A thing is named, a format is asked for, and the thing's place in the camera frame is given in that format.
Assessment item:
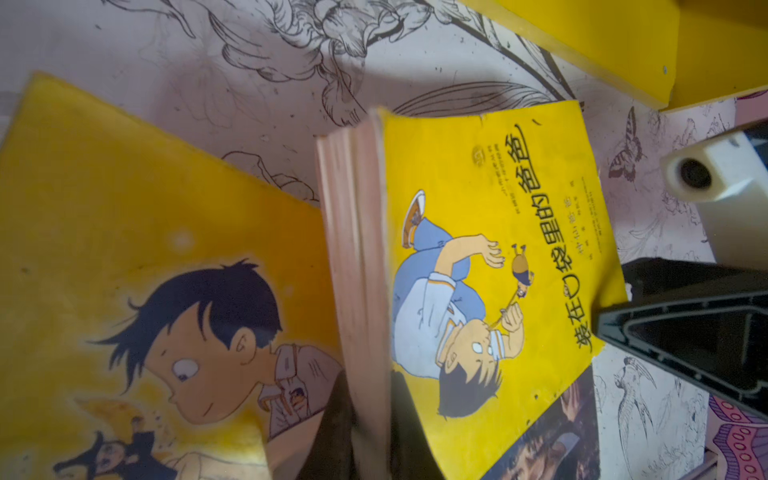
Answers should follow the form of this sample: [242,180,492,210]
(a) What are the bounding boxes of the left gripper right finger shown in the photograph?
[390,371,444,480]

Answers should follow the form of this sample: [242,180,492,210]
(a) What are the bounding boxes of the yellow bookshelf with coloured shelves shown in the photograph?
[467,0,767,111]

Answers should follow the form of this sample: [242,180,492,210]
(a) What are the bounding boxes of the dark purple illustrated book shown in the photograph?
[484,368,601,479]

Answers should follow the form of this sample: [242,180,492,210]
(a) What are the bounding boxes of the yellow book with cartoon boy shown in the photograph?
[1,73,343,479]

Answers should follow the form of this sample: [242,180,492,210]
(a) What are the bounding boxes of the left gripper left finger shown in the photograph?
[296,370,357,480]

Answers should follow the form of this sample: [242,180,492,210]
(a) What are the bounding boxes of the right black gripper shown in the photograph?
[593,119,767,419]

